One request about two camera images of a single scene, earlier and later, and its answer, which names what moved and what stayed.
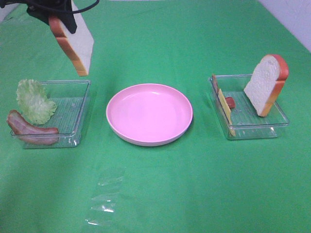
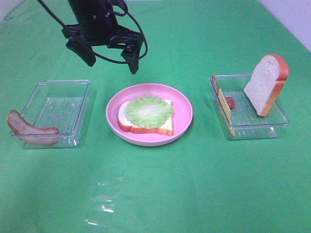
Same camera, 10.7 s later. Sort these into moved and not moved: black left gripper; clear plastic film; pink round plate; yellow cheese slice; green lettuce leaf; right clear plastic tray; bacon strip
Moved: black left gripper; green lettuce leaf
Not moved: bacon strip; right clear plastic tray; pink round plate; yellow cheese slice; clear plastic film
